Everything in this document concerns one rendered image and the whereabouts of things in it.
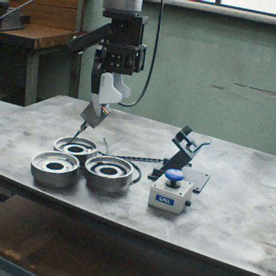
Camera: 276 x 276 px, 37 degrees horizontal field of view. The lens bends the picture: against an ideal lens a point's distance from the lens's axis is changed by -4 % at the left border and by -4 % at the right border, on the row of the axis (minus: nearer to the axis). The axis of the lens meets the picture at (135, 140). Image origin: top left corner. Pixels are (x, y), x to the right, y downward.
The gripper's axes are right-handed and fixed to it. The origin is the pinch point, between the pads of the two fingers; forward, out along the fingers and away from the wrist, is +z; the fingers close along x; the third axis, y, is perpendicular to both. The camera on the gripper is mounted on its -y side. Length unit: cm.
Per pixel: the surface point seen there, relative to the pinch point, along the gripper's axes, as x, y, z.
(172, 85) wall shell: 168, -23, 30
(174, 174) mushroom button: -0.7, 17.9, 9.8
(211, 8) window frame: 155, -5, -20
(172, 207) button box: -3.2, 19.2, 16.0
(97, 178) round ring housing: -3.5, 2.7, 14.1
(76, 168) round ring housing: -3.4, -2.4, 13.2
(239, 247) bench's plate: -8.6, 34.3, 17.5
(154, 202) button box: -2.7, 15.4, 16.1
